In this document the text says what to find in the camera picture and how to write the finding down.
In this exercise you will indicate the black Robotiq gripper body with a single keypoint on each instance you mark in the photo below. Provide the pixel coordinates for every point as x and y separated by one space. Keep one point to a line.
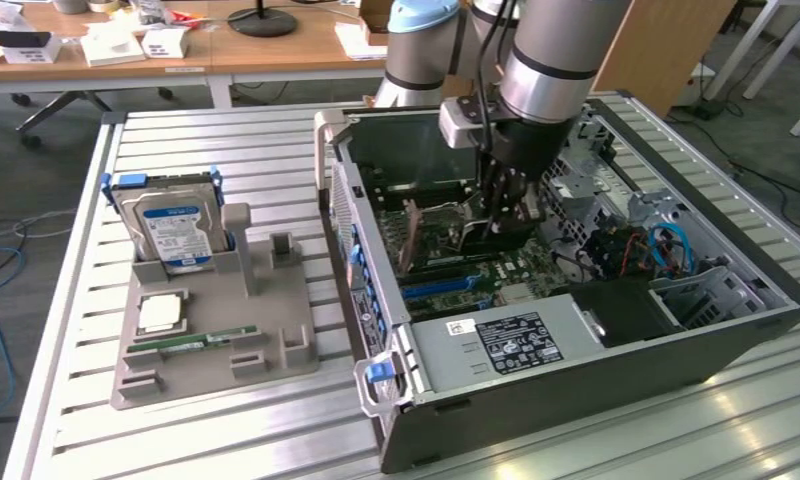
530 142

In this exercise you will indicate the black graphics card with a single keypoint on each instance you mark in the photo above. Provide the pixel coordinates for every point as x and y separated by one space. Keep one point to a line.
507 241

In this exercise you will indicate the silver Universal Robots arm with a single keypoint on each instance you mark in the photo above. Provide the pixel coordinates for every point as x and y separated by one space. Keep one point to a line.
554 60

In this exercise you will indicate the black RAM slot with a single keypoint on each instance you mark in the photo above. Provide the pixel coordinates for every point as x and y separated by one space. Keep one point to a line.
427 189
441 201
447 276

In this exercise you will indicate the CPU socket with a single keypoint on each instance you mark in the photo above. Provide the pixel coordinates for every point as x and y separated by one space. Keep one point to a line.
441 225

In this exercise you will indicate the metal drive cage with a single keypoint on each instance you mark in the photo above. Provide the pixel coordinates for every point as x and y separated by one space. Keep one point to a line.
594 210

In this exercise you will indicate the green motherboard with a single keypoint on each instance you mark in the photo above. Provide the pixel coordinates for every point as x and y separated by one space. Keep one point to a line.
527 275

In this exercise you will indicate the blue expansion slot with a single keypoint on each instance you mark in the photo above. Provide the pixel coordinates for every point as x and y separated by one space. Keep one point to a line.
441 287

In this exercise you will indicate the black power adapter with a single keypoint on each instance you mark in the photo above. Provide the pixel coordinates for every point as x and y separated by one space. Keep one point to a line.
707 111

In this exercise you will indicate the wooden cabinet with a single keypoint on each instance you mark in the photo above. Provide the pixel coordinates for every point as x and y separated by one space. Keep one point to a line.
674 50

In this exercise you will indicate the white floor device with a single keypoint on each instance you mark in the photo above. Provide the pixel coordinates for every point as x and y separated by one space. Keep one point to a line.
702 80

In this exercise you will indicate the black rear label sticker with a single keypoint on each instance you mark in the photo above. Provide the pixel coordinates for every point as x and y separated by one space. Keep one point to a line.
367 320

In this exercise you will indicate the white paper stack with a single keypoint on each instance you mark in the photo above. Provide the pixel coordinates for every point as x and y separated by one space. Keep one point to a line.
360 42

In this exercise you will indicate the grey power supply unit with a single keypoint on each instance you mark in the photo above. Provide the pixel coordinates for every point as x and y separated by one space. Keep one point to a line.
454 360

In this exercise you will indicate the metal disk bay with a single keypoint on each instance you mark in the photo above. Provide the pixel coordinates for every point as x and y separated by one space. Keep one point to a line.
707 295

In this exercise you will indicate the brown cardboard box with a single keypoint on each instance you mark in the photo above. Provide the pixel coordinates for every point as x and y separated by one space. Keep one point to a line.
374 15

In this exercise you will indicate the blue case release tab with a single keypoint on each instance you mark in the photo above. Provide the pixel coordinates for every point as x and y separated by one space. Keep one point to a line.
378 373

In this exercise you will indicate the black open PC case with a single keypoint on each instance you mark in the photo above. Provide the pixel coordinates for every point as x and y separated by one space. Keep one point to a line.
574 400

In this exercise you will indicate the black round lamp base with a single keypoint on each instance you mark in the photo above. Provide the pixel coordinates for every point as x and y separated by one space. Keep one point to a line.
263 25

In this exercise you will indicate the grey parts rack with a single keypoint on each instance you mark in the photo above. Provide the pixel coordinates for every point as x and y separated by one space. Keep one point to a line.
207 300

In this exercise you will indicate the hard disk in blue carrier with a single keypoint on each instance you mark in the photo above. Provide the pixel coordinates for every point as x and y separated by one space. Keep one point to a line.
167 225

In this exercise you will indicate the green RAM stick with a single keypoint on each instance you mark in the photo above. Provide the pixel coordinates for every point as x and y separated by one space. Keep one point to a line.
194 342

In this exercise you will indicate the silver CPU chip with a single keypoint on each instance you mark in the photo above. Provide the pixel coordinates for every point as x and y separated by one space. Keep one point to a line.
160 315

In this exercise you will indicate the white box with label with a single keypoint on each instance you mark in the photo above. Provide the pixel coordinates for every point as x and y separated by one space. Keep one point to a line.
163 45

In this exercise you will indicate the white open cardboard box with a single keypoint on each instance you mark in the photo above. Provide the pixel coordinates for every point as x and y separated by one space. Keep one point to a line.
110 50

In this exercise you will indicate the black chair base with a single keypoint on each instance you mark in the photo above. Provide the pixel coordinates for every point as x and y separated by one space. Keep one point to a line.
60 110

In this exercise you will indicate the tape roll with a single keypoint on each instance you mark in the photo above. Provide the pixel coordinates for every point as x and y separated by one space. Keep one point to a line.
100 5

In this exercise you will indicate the wooden desk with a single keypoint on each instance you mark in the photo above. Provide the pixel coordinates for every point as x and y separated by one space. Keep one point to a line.
54 70

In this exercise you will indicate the grey metal cup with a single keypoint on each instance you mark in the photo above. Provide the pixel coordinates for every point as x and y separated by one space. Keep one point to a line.
71 6

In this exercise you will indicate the white box with black lid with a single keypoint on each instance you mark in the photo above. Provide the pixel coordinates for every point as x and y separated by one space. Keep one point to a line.
34 52

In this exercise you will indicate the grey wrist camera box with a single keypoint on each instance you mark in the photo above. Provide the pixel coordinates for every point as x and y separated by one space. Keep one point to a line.
457 130

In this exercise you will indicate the black intrusion switch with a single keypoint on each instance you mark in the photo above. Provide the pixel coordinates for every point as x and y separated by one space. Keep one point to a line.
358 192

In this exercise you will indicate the white desk frame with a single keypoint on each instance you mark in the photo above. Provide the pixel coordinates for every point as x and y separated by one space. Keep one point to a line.
741 50

